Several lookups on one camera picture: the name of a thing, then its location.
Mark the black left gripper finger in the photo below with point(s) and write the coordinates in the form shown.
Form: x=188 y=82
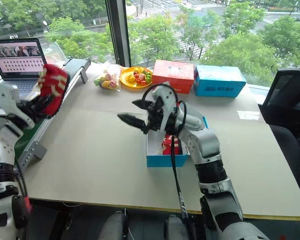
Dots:
x=47 y=98
x=43 y=111

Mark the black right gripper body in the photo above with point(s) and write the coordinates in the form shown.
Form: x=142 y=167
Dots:
x=155 y=115

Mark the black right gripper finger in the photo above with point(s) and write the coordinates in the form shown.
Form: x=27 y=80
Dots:
x=135 y=121
x=143 y=103

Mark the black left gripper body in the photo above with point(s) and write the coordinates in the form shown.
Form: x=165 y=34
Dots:
x=35 y=105

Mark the red snack bag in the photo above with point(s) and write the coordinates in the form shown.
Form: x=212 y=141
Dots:
x=53 y=85

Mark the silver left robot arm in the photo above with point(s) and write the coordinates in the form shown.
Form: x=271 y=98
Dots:
x=1 y=150

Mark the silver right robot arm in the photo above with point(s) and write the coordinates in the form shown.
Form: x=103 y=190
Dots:
x=207 y=150

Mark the open blue shoebox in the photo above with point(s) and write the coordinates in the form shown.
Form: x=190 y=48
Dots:
x=165 y=161

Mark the red toy fruit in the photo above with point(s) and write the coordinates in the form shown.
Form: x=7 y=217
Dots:
x=138 y=80

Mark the yellow plate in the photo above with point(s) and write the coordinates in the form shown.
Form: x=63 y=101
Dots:
x=126 y=83

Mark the green toy fruit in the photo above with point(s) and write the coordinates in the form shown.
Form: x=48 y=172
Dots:
x=148 y=76

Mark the yellow toy fruit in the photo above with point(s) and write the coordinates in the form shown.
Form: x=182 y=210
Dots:
x=130 y=78

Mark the red packet in box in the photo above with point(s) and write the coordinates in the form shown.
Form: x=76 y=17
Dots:
x=168 y=146

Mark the green conveyor belt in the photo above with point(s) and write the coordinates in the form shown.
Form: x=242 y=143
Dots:
x=72 y=75

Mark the red cardboard box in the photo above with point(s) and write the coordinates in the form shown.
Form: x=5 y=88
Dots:
x=172 y=75

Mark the plastic bag of toy fruit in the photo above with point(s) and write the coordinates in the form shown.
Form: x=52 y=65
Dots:
x=110 y=78

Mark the clear plastic bag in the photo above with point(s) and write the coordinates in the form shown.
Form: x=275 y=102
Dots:
x=55 y=53

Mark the grey laptop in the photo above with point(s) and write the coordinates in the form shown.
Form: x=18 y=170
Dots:
x=17 y=60

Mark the closed blue cardboard box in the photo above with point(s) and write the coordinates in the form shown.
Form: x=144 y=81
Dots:
x=218 y=82

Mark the white sticker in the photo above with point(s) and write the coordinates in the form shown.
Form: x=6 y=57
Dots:
x=248 y=115

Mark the grey rounded shape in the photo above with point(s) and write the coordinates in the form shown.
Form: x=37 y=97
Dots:
x=175 y=228
x=113 y=226

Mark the black office chair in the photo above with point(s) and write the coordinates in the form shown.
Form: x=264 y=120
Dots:
x=287 y=105

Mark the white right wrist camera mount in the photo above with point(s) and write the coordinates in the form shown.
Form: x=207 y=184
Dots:
x=165 y=100

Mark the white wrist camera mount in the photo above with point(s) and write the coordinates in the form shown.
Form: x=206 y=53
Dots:
x=7 y=96
x=165 y=100

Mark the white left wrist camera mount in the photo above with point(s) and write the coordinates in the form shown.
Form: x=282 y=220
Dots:
x=7 y=96

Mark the black window frame post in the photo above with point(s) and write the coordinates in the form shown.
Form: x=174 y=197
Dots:
x=118 y=32

